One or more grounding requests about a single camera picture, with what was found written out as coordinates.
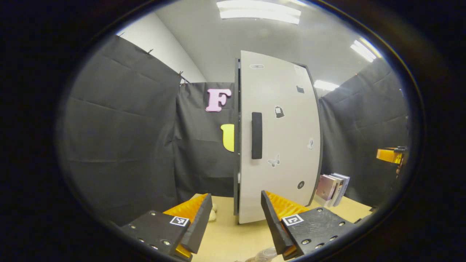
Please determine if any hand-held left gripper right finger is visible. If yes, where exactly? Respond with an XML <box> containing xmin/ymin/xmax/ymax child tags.
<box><xmin>261</xmin><ymin>190</ymin><xmax>359</xmax><ymax>261</ymax></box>

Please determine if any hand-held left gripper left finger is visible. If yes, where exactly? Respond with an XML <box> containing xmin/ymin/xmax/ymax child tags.
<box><xmin>120</xmin><ymin>193</ymin><xmax>213</xmax><ymax>261</ymax></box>

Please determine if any clear plastic bottle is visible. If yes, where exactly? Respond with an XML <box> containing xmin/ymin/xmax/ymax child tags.
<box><xmin>245</xmin><ymin>247</ymin><xmax>279</xmax><ymax>262</ymax></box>

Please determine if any dark grey cabinet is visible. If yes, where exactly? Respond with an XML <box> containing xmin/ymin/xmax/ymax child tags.
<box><xmin>233</xmin><ymin>58</ymin><xmax>241</xmax><ymax>216</ymax></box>

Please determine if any black cabinet door handle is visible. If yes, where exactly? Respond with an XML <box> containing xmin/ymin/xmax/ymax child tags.
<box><xmin>251</xmin><ymin>112</ymin><xmax>263</xmax><ymax>160</ymax></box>

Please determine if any light grey cabinet door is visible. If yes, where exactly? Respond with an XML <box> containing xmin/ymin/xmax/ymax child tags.
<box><xmin>238</xmin><ymin>50</ymin><xmax>323</xmax><ymax>224</ymax></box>

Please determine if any lavender spine book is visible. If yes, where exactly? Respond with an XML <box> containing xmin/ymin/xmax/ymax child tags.
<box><xmin>332</xmin><ymin>172</ymin><xmax>351</xmax><ymax>207</ymax></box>

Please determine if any ceiling light panel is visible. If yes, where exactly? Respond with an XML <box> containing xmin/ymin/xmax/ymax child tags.
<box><xmin>217</xmin><ymin>0</ymin><xmax>302</xmax><ymax>25</ymax></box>
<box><xmin>350</xmin><ymin>36</ymin><xmax>383</xmax><ymax>63</ymax></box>
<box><xmin>314</xmin><ymin>80</ymin><xmax>340</xmax><ymax>91</ymax></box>

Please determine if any black backdrop cloth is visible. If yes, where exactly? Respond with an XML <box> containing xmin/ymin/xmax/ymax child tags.
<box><xmin>58</xmin><ymin>35</ymin><xmax>410</xmax><ymax>226</ymax></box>

